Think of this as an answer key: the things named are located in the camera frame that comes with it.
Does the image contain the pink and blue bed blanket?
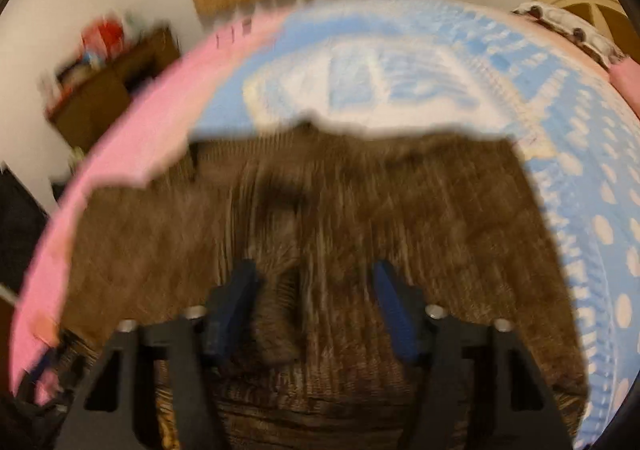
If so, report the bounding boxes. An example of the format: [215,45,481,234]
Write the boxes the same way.
[9,0,639,448]

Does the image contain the dark wooden desk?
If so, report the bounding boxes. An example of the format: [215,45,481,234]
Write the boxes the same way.
[47,25,180,153]

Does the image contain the red gift bag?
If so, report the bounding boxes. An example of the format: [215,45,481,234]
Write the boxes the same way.
[81,17,125,60]

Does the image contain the black bag on floor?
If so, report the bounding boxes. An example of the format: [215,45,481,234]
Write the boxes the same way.
[0,164,49,294]

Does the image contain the pink pillow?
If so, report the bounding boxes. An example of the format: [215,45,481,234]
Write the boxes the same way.
[608,57,640,116]

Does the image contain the cream wooden headboard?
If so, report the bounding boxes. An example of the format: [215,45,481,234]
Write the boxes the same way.
[538,0,639,61]

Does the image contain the brown knitted sweater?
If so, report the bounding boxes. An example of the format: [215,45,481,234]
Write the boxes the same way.
[61,124,588,449]

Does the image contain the white patterned pillow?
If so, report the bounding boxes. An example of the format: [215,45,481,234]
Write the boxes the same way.
[512,0,627,71]

